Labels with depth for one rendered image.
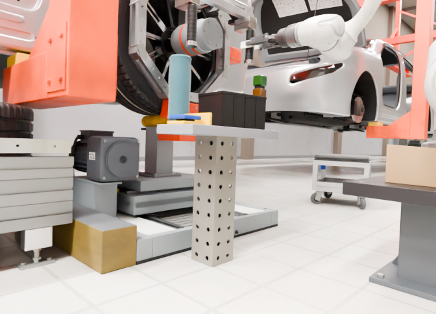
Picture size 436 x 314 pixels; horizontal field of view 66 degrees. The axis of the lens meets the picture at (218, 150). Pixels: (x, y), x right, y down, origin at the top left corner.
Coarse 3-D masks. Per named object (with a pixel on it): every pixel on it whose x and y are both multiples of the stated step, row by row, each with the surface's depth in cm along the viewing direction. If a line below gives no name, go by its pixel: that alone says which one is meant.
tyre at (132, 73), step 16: (128, 0) 137; (128, 16) 137; (128, 32) 138; (128, 64) 138; (128, 80) 139; (144, 80) 144; (128, 96) 148; (144, 96) 145; (144, 112) 162; (160, 112) 155
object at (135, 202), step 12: (120, 192) 159; (132, 192) 143; (144, 192) 147; (156, 192) 150; (168, 192) 155; (180, 192) 153; (192, 192) 158; (120, 204) 143; (132, 204) 136; (144, 204) 139; (156, 204) 144; (168, 204) 148; (180, 204) 154; (192, 204) 159
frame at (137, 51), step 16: (144, 0) 132; (144, 16) 133; (144, 32) 133; (224, 32) 167; (128, 48) 135; (144, 48) 133; (224, 48) 167; (144, 64) 135; (224, 64) 168; (160, 80) 140; (208, 80) 167; (160, 96) 145; (192, 96) 153
